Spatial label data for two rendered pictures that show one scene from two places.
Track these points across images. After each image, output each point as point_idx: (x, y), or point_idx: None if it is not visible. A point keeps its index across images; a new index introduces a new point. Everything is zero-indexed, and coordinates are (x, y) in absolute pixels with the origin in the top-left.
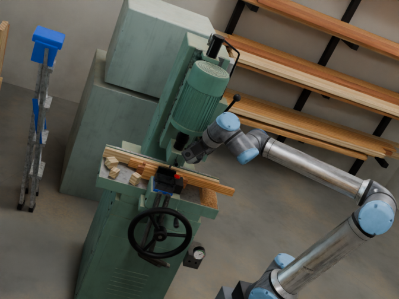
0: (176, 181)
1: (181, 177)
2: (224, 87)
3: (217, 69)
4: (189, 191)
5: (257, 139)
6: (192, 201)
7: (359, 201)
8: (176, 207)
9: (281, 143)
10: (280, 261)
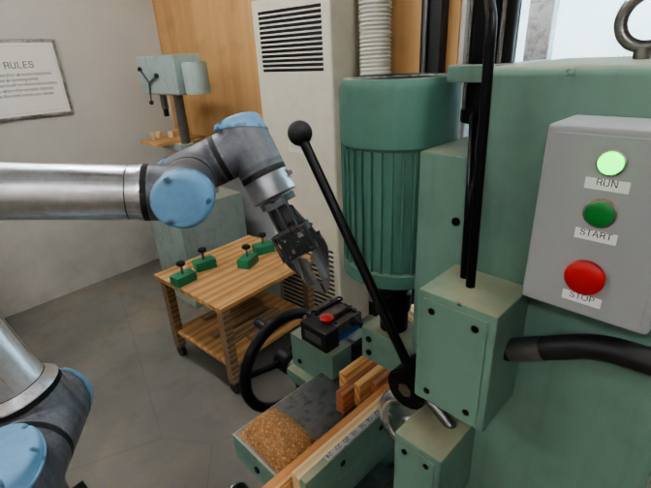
0: (319, 319)
1: (324, 332)
2: (339, 110)
3: (403, 76)
4: (321, 412)
5: (171, 162)
6: (293, 395)
7: None
8: (304, 381)
9: (105, 165)
10: (31, 427)
